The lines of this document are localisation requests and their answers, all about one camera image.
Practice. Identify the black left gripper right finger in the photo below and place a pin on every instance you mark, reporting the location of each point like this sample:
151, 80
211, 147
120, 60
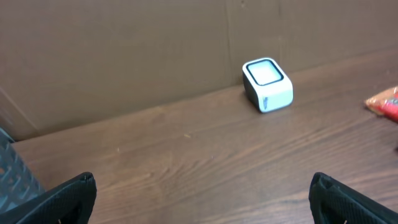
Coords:
333, 202

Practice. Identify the white barcode scanner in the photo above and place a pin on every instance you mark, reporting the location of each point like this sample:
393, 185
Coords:
266, 85

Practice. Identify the grey plastic basket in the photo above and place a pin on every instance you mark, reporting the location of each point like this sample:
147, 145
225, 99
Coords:
18, 184

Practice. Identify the orange spaghetti packet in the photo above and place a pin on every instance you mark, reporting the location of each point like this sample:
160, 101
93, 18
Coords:
384, 103

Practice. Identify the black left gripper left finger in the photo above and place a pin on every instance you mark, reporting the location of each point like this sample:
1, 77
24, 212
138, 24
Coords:
70, 202

